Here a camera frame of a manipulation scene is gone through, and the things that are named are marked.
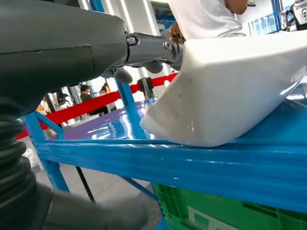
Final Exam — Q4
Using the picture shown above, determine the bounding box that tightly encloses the blue metal shelf rack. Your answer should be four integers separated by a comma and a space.
24, 0, 307, 230

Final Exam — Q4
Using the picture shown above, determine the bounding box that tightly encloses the person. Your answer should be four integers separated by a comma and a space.
168, 0, 249, 45
79, 84, 109, 116

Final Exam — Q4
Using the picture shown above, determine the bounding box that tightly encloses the red barrier belt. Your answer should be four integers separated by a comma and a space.
16, 84, 142, 141
150, 72, 178, 89

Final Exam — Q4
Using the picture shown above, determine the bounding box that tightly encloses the black pole stanchion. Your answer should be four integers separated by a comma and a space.
76, 166, 96, 204

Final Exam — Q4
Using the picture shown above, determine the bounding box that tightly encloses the green plastic crate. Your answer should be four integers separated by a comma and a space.
152, 183, 307, 230

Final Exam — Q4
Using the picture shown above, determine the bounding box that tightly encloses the grey robot machine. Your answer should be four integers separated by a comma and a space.
279, 0, 307, 32

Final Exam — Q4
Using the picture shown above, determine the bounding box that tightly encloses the chrome stanchion post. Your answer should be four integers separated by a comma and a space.
137, 77, 155, 100

